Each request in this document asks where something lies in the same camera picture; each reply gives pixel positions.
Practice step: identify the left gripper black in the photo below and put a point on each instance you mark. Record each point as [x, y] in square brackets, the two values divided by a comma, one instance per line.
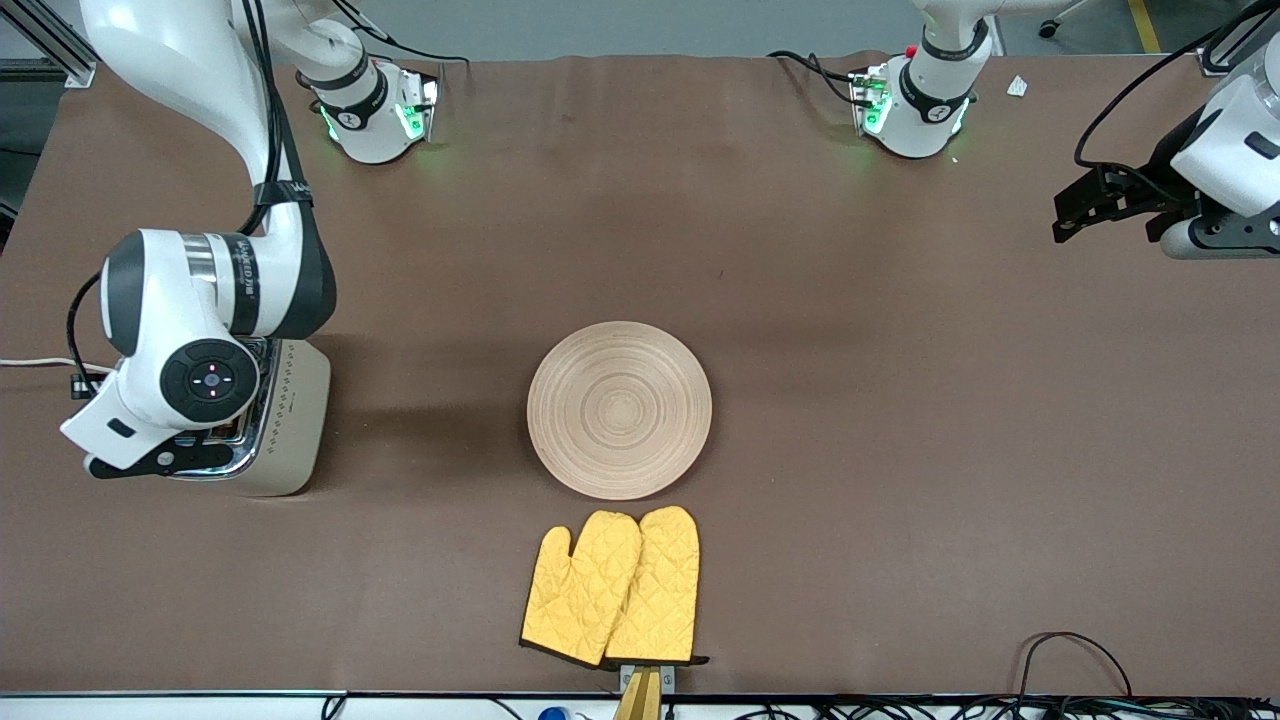
[1166, 165]

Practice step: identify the round wooden plate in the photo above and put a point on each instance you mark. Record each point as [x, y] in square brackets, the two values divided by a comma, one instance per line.
[620, 410]

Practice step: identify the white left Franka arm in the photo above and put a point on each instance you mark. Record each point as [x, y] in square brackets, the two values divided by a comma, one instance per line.
[925, 110]

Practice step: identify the beige chrome two-slot toaster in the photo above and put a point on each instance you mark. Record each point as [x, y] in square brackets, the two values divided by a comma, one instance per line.
[295, 430]

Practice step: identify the small white paper scrap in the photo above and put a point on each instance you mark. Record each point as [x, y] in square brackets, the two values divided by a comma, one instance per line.
[1017, 86]

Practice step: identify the black caster on white leg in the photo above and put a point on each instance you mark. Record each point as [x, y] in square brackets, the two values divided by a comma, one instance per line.
[1048, 29]

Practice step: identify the brown table cover mat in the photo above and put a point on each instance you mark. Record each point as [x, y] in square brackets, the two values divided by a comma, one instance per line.
[640, 250]

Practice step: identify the yellow quilted oven mitt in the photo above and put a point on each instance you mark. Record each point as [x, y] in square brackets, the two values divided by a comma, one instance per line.
[660, 590]
[580, 590]

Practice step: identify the yellow wedge on grey bracket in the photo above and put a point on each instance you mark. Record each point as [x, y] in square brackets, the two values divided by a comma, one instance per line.
[640, 700]

